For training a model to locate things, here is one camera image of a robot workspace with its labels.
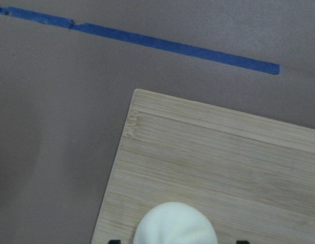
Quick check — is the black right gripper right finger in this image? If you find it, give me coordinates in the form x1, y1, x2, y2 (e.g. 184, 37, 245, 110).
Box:
236, 240, 249, 244

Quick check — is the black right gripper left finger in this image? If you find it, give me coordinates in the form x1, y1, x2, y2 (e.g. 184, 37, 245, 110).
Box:
108, 239, 121, 244

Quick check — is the white steamed bun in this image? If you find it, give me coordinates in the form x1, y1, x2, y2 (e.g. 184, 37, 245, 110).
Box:
133, 202, 218, 243

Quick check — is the bamboo cutting board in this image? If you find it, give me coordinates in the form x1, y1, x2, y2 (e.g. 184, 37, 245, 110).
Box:
92, 89, 315, 243

